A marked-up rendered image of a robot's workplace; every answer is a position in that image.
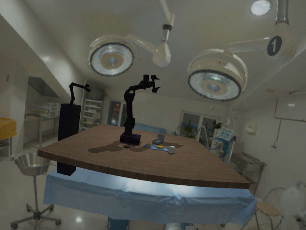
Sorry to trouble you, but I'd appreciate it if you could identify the light blue flat mat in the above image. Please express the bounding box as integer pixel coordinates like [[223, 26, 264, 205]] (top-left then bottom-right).
[[150, 145, 168, 152]]

